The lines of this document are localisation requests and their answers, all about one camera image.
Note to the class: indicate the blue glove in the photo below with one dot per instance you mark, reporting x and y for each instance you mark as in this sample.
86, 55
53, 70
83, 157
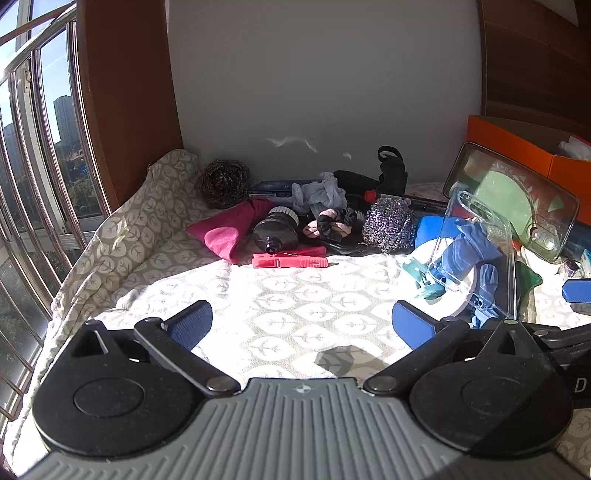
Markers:
471, 249

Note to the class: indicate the window with metal railing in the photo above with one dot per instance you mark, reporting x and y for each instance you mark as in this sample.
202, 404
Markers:
41, 138

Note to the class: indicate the grey-blue cloth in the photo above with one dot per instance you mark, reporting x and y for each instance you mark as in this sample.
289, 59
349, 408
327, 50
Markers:
318, 194

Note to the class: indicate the pink scrunchie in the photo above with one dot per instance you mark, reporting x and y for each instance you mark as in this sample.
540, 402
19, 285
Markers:
323, 216

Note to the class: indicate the green glass piece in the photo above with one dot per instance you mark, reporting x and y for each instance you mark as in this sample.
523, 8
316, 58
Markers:
531, 279

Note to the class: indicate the blue plastic block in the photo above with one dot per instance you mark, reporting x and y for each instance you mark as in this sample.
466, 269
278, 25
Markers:
427, 230

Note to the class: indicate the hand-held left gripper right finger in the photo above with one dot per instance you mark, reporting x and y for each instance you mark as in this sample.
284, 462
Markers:
412, 324

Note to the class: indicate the orange cardboard box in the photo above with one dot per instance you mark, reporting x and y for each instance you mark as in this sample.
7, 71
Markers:
570, 173

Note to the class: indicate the clear phone case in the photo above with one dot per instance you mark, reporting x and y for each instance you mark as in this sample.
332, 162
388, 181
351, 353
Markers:
489, 217

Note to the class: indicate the small red cap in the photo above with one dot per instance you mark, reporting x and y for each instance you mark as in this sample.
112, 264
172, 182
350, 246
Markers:
368, 196

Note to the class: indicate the silver steel wool scrubber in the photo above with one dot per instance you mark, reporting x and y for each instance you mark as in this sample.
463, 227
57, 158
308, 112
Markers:
388, 226

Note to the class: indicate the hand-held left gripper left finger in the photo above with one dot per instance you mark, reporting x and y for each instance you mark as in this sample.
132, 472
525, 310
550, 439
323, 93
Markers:
191, 323

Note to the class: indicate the black pouch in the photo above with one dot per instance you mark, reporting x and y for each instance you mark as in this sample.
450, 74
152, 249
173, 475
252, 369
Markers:
355, 182

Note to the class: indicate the dark bottle with white collar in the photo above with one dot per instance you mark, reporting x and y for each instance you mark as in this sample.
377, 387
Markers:
277, 230

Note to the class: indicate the teal clip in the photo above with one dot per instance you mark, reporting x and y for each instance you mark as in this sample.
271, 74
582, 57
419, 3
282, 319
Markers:
418, 272

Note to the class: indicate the brown steel wool scrubber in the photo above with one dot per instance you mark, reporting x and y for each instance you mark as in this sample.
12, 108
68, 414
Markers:
226, 182

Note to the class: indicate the pink plastic clip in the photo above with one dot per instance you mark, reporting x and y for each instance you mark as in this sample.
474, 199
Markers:
295, 263

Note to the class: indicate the pink cloth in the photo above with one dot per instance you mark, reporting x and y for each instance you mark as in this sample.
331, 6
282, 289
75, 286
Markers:
221, 235

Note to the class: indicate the brown wooden window-side panel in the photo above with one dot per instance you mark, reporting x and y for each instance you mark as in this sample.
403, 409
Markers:
129, 92

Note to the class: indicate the blue flat box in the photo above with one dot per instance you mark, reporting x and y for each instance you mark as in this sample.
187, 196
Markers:
272, 188

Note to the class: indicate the white plush toy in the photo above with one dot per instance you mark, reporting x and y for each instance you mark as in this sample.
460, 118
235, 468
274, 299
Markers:
575, 148

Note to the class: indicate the leaf-print cloth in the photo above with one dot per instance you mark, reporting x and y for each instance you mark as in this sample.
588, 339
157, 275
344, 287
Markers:
295, 300

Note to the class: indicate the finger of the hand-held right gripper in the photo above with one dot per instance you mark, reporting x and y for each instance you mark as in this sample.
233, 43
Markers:
565, 337
578, 291

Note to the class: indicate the black scrunchie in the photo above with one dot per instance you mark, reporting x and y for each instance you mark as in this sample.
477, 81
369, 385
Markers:
342, 222

